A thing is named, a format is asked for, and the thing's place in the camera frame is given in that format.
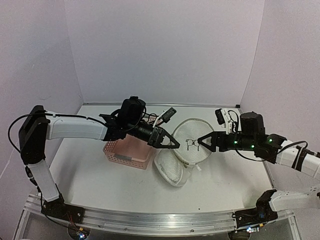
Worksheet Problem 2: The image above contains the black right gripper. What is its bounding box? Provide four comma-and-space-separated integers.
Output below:
198, 131, 257, 154

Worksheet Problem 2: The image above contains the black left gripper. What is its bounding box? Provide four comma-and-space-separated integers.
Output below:
127, 118, 181, 149

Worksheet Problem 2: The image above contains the white mesh laundry bag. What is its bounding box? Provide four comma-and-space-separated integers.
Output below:
153, 118, 214, 187

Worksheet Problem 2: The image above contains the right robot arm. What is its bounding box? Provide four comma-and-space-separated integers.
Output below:
197, 108, 320, 222

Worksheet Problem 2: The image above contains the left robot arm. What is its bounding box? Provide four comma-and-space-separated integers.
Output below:
7, 96, 180, 219

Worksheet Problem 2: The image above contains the pink plastic basket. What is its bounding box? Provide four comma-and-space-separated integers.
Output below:
102, 135, 156, 170

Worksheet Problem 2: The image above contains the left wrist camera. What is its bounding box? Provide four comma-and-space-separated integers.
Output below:
152, 107, 177, 127

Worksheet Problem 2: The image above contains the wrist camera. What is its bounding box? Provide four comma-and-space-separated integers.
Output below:
215, 108, 240, 135
152, 107, 177, 127

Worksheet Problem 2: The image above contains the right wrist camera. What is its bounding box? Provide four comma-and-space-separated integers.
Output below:
215, 108, 240, 135

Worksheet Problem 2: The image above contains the aluminium back table rail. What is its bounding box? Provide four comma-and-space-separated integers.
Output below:
83, 102, 241, 109

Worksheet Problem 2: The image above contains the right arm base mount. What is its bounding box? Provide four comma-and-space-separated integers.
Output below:
232, 189, 278, 230

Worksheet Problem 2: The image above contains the aluminium front table rail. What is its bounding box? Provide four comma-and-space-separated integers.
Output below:
24, 193, 296, 231

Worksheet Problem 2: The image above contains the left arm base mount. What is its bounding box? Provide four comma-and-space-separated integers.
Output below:
41, 193, 85, 224

